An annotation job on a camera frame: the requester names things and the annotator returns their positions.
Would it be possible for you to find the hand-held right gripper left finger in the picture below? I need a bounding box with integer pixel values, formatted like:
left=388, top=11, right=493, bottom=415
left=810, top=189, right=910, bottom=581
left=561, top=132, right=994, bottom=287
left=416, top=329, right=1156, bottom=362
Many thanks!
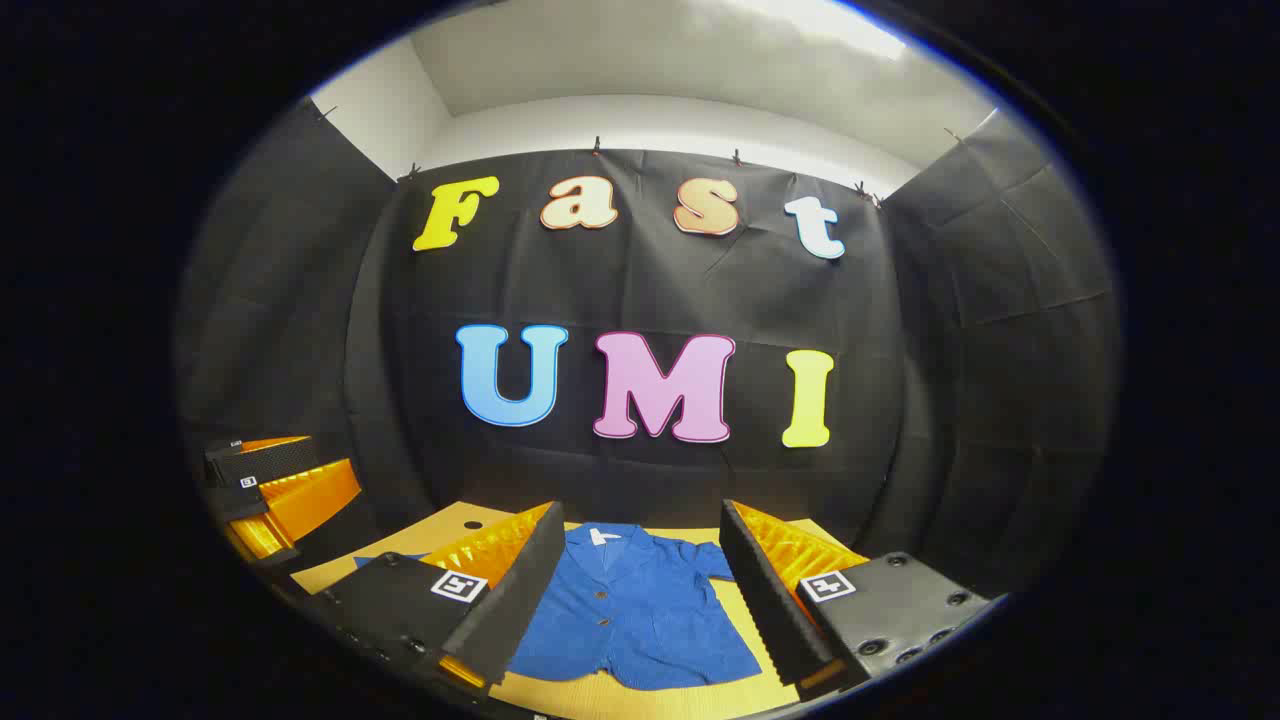
left=300, top=500, right=568, bottom=691

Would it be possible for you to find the blue button jacket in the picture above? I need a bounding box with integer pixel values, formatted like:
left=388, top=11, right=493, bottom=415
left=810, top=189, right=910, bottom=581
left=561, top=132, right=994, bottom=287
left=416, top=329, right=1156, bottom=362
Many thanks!
left=352, top=520, right=766, bottom=693

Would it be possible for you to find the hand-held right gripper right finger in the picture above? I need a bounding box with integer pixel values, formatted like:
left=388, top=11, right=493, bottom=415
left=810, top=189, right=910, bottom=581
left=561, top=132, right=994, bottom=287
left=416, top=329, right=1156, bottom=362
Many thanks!
left=718, top=498, right=993, bottom=703

